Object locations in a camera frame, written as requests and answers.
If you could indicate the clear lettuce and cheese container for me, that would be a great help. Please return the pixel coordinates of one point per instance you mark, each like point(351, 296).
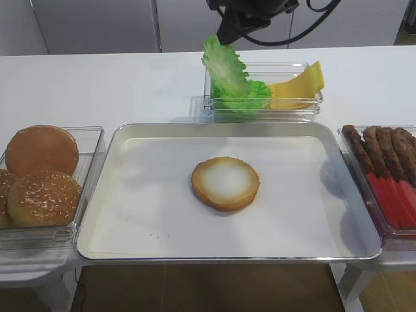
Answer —
point(202, 107)

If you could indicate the white table leg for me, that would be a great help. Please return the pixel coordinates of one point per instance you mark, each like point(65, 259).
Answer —
point(351, 281)

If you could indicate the rear red tomato slice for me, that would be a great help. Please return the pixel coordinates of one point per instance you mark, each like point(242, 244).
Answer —
point(377, 191)

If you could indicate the front brown beef patty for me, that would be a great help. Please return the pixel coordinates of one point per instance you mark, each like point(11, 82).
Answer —
point(404, 145)

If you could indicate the rear brown beef patty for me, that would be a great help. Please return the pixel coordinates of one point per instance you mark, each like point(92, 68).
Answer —
point(356, 144)

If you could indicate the yellow cheese slice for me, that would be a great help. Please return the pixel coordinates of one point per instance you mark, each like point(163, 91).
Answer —
point(305, 86)
point(296, 103)

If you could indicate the clear meat and tomato container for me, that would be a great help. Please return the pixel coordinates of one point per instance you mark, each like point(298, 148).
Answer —
point(392, 239)

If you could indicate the right sesame bun top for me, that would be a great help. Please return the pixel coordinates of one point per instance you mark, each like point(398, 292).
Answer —
point(43, 198)

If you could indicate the silver metal tray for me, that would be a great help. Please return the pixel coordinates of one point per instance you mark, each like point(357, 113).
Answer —
point(352, 228)

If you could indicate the bottom bun half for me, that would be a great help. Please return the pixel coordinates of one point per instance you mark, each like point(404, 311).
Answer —
point(225, 183)

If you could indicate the sesame bun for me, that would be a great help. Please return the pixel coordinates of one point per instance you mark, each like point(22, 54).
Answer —
point(43, 198)
point(7, 179)

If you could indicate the plain brown bun half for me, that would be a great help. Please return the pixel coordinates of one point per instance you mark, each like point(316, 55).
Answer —
point(42, 147)

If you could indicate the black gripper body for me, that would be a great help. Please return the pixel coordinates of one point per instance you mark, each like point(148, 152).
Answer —
point(240, 18)

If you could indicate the red tomato slice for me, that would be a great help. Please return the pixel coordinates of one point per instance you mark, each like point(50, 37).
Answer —
point(394, 207)
point(408, 194)
point(377, 191)
point(406, 217)

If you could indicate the brown beef patty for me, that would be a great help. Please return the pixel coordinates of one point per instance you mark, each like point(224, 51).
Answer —
point(356, 144)
point(384, 136)
point(404, 145)
point(374, 152)

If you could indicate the green lettuce leaf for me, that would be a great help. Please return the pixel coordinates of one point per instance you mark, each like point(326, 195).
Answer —
point(227, 71)

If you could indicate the green lettuce in container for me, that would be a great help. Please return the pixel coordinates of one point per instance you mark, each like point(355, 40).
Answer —
point(250, 97)

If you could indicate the upper yellow cheese slice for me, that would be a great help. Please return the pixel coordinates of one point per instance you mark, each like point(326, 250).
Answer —
point(305, 86)

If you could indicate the clear bun container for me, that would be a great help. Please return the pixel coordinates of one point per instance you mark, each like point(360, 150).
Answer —
point(91, 156)

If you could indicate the front red tomato slice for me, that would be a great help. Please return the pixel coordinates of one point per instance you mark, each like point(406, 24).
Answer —
point(408, 194)

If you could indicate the left sesame bun top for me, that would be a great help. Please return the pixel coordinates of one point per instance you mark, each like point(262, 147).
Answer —
point(7, 179)

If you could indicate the white paper tray liner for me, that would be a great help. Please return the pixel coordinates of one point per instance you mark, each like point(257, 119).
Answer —
point(147, 208)

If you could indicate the lower yellow cheese slice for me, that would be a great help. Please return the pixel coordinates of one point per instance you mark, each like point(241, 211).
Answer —
point(296, 103)

